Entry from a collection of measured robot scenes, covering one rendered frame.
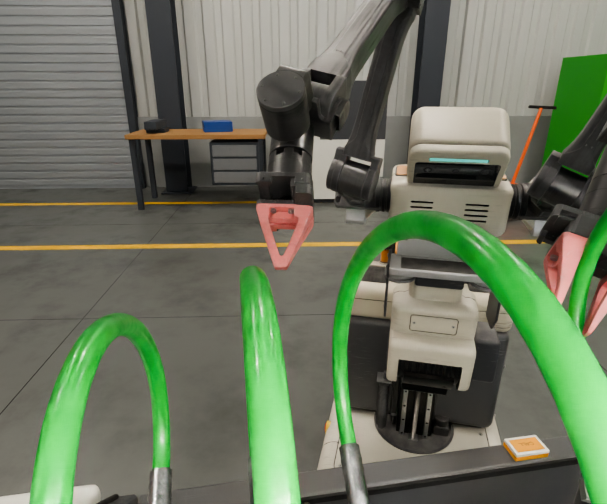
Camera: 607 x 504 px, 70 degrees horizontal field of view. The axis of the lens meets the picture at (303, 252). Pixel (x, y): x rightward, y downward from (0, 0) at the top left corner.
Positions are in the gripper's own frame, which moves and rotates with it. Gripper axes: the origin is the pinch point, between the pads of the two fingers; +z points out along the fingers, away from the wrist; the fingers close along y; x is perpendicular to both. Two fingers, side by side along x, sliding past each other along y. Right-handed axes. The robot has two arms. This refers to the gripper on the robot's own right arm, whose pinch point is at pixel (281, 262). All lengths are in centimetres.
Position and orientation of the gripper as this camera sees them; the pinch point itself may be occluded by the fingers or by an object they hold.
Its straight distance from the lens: 50.5
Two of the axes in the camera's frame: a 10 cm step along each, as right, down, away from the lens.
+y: -0.5, -4.2, -9.0
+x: 10.0, 0.4, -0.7
